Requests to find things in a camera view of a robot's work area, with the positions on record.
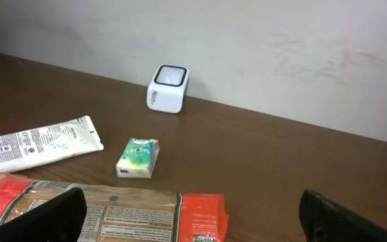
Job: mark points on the green tissue pack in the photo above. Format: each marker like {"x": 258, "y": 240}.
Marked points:
{"x": 138, "y": 159}

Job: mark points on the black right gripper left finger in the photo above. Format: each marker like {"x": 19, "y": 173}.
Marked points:
{"x": 59, "y": 219}

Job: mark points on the orange spaghetti package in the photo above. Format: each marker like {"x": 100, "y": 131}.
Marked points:
{"x": 123, "y": 214}

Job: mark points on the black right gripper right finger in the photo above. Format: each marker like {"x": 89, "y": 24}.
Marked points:
{"x": 324, "y": 220}

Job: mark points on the white barcode scanner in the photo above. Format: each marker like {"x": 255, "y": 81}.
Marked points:
{"x": 167, "y": 89}

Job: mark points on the white cream tube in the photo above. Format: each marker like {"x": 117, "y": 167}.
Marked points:
{"x": 48, "y": 144}

